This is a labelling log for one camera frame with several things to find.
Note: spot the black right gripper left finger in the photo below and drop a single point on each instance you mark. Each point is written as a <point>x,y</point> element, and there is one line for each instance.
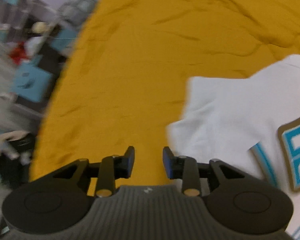
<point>81,172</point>

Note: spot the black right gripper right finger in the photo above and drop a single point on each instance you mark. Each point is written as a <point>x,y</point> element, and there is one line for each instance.
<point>191,172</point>

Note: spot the white t-shirt with blue print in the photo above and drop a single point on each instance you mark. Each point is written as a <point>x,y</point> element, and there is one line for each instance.
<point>252,124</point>

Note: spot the mustard yellow bed cover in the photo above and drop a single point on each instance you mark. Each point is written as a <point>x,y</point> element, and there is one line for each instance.
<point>125,81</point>

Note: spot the blue smiley storage box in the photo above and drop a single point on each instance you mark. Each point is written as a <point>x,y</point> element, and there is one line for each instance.
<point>30,81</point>

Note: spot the red bag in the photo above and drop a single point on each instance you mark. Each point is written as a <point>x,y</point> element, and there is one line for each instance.
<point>18,54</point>

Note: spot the lilac shelf unit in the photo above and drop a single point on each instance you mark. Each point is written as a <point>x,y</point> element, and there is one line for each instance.
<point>18,16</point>

